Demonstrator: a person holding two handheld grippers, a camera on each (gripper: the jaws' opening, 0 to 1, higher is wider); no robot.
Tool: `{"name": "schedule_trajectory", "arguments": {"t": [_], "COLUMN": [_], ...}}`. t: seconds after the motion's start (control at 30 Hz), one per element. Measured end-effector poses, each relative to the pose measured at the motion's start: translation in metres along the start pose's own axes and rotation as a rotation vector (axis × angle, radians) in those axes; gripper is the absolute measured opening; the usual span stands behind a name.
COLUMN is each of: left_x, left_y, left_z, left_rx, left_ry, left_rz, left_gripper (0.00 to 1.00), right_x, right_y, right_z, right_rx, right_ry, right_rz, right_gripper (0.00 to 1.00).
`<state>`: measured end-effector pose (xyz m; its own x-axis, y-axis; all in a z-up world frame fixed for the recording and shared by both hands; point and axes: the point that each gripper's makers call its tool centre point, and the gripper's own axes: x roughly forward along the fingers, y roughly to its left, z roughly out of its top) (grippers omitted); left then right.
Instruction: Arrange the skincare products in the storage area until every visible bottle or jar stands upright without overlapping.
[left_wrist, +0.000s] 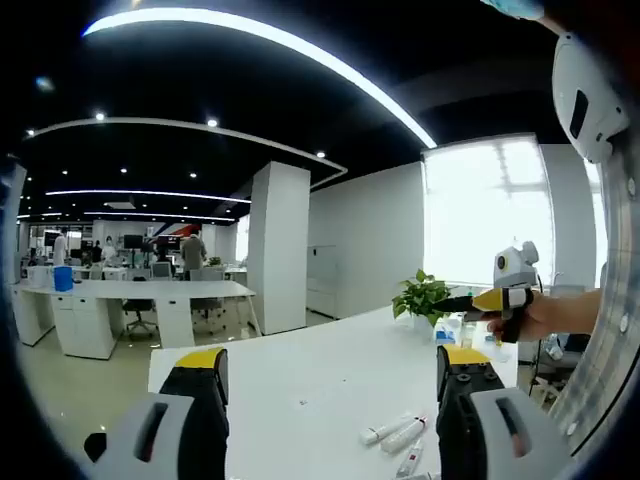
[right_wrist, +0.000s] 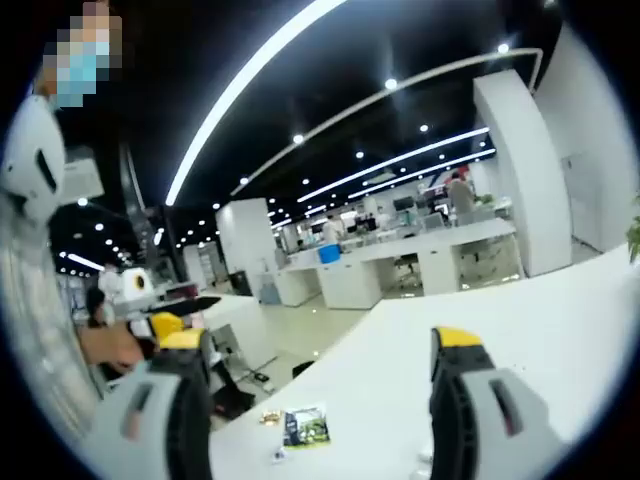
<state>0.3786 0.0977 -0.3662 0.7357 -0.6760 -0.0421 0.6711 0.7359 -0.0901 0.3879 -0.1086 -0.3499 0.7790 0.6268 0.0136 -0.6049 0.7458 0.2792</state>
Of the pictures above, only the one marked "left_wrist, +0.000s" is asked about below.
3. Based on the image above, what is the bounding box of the blue face mask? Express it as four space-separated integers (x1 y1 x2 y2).
479 0 547 21

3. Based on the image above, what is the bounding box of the person in plaid shirt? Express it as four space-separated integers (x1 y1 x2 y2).
547 129 640 459

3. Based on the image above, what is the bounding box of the red label skincare tube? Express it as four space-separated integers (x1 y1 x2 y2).
395 439 426 477

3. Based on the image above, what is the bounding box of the slim white skincare tube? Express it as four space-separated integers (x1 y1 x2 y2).
359 412 417 447

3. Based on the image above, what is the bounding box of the white office desk row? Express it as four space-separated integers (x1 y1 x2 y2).
9 277 259 361

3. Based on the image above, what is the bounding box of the bright window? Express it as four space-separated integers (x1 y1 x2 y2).
422 133 554 289

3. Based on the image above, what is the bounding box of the white cabinet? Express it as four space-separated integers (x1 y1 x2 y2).
305 243 338 318

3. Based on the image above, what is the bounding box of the curved ceiling light strip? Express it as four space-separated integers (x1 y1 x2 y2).
81 6 439 149

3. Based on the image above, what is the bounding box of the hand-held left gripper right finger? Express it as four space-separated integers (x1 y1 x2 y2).
435 344 572 480

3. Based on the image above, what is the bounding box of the black office chair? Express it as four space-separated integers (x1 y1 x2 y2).
121 297 157 342
191 296 227 337

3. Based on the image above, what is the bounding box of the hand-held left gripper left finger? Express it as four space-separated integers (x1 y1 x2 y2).
94 347 231 480

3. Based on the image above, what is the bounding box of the blue bin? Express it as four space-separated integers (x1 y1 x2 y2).
52 265 74 293

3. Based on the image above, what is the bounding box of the white chest device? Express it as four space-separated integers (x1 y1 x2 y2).
551 31 632 165

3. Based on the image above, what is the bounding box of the green potted plant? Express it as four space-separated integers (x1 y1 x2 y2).
391 268 454 329

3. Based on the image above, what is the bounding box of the person's right hand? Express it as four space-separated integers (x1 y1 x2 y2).
487 294 555 345

